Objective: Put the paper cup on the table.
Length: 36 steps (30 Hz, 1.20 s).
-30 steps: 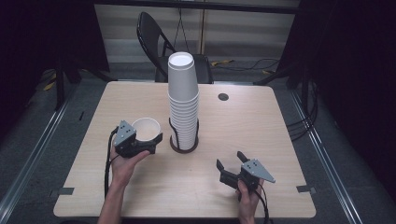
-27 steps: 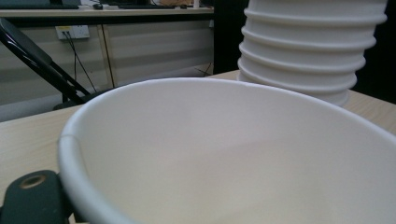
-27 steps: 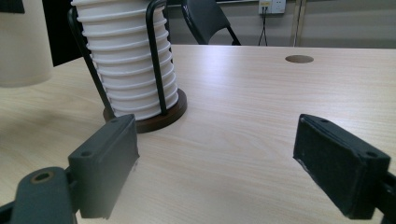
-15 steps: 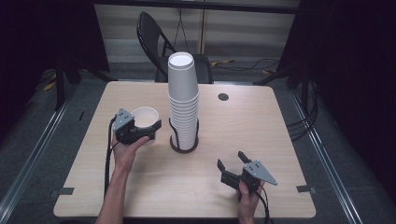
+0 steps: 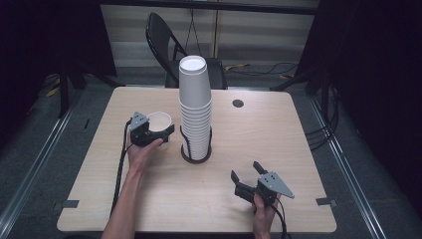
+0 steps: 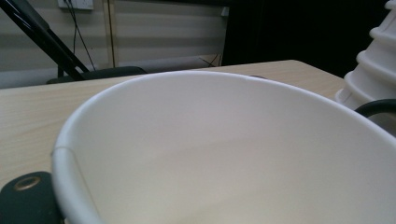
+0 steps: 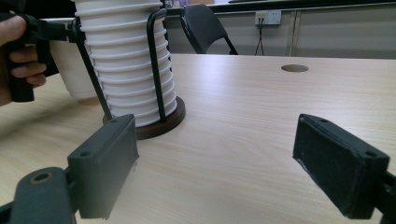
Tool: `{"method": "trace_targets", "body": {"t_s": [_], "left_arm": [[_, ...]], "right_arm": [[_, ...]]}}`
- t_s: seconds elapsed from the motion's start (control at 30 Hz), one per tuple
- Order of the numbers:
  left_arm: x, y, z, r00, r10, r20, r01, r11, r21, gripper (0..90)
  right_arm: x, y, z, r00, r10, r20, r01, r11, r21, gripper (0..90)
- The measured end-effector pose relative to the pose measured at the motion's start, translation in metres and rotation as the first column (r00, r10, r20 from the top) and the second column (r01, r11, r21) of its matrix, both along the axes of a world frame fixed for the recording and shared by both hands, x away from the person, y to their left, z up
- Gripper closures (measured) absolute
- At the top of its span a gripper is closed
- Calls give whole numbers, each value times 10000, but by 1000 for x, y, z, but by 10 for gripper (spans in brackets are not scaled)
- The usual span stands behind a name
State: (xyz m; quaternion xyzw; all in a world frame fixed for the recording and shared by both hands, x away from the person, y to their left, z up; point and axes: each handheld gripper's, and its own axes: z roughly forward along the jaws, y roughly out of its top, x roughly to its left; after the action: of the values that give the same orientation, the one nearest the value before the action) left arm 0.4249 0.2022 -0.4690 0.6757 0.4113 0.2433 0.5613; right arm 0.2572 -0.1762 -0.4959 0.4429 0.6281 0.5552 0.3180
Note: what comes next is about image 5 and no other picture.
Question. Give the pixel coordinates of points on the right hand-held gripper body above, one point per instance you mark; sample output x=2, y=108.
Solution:
x=270, y=186

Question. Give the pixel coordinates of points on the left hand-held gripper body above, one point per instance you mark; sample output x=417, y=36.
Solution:
x=139, y=127

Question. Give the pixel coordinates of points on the single white paper cup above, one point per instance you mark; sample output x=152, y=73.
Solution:
x=159, y=121

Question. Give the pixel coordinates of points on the stack of white paper cups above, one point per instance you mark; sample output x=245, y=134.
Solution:
x=195, y=109

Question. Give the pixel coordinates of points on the person's left hand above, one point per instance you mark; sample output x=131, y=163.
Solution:
x=141, y=157

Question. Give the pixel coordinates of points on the person's right hand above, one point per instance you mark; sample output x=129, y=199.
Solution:
x=263, y=215

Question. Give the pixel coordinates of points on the grey tape strip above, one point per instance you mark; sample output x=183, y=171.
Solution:
x=68, y=203
x=325, y=201

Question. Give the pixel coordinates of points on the round dark table grommet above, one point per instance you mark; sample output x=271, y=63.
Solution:
x=238, y=103

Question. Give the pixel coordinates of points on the dark metal stand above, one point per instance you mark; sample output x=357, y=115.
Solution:
x=298, y=81
x=64, y=89

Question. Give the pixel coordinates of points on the black folding chair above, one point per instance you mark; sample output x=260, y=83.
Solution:
x=159, y=36

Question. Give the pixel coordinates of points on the yellow floor tape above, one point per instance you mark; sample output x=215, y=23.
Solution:
x=52, y=91

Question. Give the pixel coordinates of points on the metal floor rail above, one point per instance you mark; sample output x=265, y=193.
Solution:
x=345, y=166
x=36, y=166

